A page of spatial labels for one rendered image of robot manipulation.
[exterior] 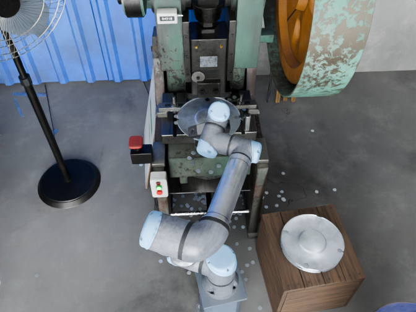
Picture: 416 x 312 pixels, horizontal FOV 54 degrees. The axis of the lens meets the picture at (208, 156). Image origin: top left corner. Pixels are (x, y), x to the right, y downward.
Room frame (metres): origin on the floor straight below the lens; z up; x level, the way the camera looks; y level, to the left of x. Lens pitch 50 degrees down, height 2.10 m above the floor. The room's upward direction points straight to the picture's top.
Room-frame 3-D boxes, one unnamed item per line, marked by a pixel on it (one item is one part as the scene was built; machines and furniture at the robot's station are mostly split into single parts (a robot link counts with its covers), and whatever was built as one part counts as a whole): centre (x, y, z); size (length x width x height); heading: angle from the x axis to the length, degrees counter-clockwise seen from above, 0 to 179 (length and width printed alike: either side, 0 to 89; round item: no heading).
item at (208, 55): (1.43, 0.00, 1.04); 0.17 x 0.15 x 0.30; 3
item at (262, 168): (1.62, -0.26, 0.45); 0.92 x 0.12 x 0.90; 3
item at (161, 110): (1.46, 0.17, 0.76); 0.17 x 0.06 x 0.10; 93
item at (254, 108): (1.48, -0.17, 0.76); 0.17 x 0.06 x 0.10; 93
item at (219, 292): (0.71, -0.05, 0.50); 0.15 x 0.15 x 0.10
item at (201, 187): (1.48, 0.00, 0.31); 0.43 x 0.42 x 0.01; 93
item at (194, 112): (1.35, 0.00, 0.78); 0.29 x 0.29 x 0.01
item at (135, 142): (1.22, 0.32, 0.72); 0.07 x 0.06 x 0.08; 3
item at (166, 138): (1.47, 0.00, 0.68); 0.45 x 0.30 x 0.06; 93
